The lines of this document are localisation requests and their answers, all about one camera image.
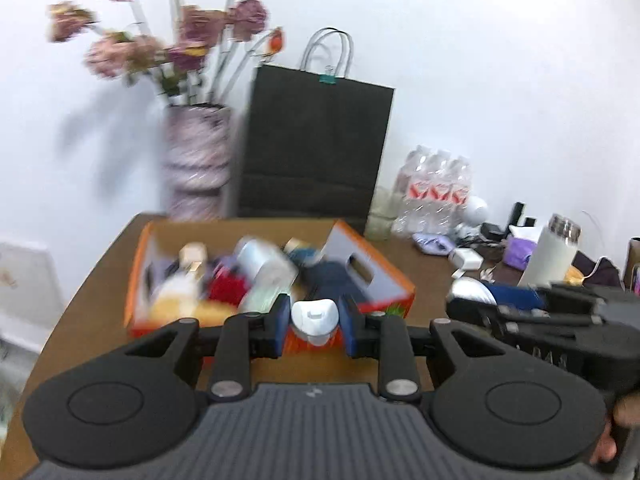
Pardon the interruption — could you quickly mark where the person right hand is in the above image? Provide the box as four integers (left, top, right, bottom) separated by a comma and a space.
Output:
589, 392, 640, 465

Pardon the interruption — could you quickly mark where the white rounded small device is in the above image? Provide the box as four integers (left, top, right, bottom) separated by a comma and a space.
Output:
291, 299, 340, 347

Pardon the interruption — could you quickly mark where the white wall panel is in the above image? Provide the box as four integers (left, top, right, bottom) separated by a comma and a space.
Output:
1, 240, 65, 352

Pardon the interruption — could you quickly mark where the water bottle left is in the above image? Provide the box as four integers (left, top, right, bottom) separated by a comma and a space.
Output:
392, 145, 431, 236

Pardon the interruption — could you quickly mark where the navy blue pouch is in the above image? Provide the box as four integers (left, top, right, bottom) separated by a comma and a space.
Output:
302, 261, 369, 304

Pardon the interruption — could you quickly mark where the black paper bag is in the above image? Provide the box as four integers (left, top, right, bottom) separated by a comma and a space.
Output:
236, 27, 394, 233

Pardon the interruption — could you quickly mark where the red cardboard box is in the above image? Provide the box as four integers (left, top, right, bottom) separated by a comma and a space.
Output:
124, 219, 416, 353

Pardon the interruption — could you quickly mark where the white round camera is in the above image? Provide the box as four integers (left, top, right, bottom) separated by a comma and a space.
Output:
458, 195, 488, 236

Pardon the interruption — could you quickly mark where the white power adapter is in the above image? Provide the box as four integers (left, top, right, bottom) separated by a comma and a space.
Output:
448, 248, 484, 271

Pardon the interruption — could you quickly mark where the white thermos bottle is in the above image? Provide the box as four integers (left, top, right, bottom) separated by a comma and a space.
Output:
518, 214, 582, 287

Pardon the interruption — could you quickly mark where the water bottle right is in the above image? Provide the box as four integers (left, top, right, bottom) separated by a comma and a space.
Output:
440, 156, 472, 233

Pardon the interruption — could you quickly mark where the red fabric flower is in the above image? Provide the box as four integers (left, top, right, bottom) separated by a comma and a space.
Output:
207, 269, 250, 307

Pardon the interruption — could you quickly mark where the purple textured vase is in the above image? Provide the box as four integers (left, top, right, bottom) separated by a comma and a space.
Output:
163, 104, 232, 221

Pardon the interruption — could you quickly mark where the white wet wipes pack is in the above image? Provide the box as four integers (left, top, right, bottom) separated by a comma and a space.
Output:
234, 236, 297, 313

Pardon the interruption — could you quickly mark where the white bottle cap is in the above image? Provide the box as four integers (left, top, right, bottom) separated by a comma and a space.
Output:
447, 276, 497, 306

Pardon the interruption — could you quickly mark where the green binder clip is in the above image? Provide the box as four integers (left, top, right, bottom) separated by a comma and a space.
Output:
319, 74, 336, 84

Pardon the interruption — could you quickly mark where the water bottle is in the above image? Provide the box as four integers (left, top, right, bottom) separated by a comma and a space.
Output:
440, 156, 472, 233
392, 145, 431, 236
419, 150, 450, 234

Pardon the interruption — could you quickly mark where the beige charger block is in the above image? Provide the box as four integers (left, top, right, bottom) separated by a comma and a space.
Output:
178, 242, 208, 275

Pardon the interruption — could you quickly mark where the water bottle middle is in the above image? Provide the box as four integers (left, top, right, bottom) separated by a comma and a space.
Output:
419, 150, 450, 234

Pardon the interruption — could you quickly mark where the clear glass cup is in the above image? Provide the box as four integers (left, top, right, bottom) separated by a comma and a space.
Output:
364, 186, 395, 242

